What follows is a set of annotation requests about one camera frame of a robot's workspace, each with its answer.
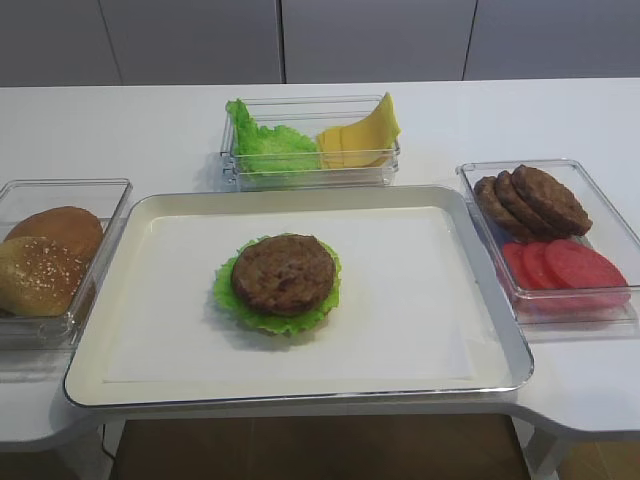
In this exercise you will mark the front brown patty in bin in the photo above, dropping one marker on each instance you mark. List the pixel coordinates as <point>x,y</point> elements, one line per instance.
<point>551,200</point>

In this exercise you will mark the green lettuce in bin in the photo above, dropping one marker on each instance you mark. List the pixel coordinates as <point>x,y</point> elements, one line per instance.
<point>262,149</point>

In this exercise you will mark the clear bin lettuce and cheese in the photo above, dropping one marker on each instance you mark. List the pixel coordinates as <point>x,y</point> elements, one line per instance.
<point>310,116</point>

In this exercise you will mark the rear red tomato slice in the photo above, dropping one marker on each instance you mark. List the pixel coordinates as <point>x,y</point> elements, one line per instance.
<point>513,255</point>

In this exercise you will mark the clear bin with buns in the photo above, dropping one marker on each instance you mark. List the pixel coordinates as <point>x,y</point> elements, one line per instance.
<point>107,199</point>

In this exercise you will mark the middle brown patty in bin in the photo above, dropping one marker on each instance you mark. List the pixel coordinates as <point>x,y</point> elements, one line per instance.
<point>511,200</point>

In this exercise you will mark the clear bin patties and tomato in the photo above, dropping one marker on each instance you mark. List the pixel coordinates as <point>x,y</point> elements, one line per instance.
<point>566,312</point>

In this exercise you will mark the red tomato slice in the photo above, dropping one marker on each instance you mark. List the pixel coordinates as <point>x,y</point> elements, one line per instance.
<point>576,266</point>
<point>513,255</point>
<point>536,267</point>

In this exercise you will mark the middle red tomato slice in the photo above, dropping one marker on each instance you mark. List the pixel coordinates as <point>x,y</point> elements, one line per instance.
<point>536,267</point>

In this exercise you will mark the sesame bun top right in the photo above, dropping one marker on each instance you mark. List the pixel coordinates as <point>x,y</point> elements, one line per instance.
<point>39,277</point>

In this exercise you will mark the silver metal tray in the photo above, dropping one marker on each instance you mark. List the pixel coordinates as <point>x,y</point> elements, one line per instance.
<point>420,310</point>

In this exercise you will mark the brown patty on tray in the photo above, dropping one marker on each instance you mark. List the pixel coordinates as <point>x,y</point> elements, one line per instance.
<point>284,275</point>

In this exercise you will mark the brown patty in bin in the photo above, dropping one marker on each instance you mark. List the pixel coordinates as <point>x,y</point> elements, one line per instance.
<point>551,200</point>
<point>511,200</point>
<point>484,190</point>

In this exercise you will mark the front red tomato slice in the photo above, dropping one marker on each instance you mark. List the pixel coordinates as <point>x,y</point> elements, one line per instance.
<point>576,266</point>

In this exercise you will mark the yellow cheese slice stack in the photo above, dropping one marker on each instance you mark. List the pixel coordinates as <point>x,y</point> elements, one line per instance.
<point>342,159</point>

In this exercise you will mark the rear brown patty in bin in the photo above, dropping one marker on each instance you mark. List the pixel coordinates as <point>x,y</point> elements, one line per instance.
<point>484,190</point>

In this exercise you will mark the plain orange bun bottom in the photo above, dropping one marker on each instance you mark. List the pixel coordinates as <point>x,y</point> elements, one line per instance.
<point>75,228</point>

